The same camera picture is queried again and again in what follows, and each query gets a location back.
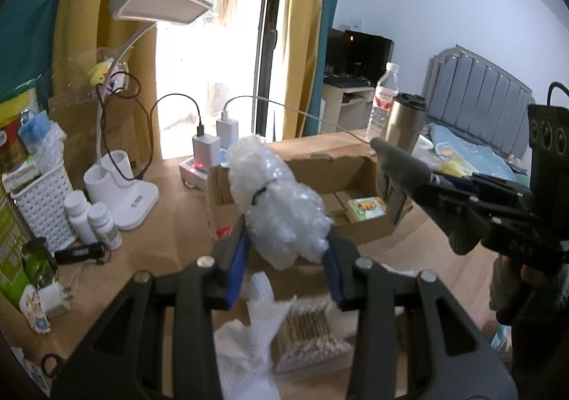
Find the yellow tissue pack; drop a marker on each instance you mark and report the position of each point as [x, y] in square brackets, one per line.
[449, 162]

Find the clear water bottle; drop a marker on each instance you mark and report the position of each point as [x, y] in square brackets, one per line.
[385, 91]

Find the green glass bottle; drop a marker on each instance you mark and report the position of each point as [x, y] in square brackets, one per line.
[38, 263]

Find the brown cardboard box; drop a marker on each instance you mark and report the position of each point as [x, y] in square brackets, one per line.
[336, 178]

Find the red plush ball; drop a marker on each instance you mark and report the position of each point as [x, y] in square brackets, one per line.
[223, 232]

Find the grey bed headboard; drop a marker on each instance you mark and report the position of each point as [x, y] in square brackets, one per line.
[478, 101]

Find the white pill bottle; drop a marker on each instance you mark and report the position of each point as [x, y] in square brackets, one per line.
[77, 208]
[104, 227]

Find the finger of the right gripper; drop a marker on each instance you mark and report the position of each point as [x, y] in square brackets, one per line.
[472, 210]

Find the green food package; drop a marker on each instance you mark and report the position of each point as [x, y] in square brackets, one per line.
[13, 235]

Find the bubble wrap bundle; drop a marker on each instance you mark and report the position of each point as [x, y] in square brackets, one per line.
[285, 218]

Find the black flashlight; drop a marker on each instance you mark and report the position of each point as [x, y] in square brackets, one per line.
[77, 254]

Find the white power strip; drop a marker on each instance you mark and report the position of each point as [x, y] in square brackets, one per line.
[191, 175]

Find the person's right hand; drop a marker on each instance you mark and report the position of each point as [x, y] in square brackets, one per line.
[509, 279]

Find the steel travel tumbler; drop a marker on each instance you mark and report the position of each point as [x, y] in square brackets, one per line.
[404, 123]

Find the white charger with black cable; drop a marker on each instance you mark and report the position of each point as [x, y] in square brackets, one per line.
[206, 147]

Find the white lidded container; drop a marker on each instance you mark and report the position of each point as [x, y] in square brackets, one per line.
[423, 147]

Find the white plastic basket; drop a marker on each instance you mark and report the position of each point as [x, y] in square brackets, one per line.
[41, 205]

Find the cotton swab bag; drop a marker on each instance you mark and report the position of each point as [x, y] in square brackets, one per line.
[307, 337]

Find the small tissue packet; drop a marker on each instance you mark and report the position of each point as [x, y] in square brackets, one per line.
[363, 209]

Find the black monitor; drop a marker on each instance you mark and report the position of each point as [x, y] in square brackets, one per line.
[355, 59]

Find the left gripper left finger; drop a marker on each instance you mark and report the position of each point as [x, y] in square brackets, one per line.
[120, 357]

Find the white plug adapter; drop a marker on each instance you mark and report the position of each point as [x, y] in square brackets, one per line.
[53, 301]

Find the white cloth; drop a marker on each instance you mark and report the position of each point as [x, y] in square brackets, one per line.
[243, 352]

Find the white pill bottle left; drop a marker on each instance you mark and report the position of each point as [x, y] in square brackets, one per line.
[77, 208]

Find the black scissors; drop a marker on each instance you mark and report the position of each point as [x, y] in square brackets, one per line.
[52, 364]

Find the yellow lid can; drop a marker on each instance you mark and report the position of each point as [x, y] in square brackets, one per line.
[12, 151]

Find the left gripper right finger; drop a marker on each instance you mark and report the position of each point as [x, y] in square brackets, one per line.
[448, 357]

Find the white pill bottle right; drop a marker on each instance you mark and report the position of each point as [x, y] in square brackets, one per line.
[104, 227]

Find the white desk lamp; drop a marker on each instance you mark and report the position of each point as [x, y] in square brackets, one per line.
[110, 181]

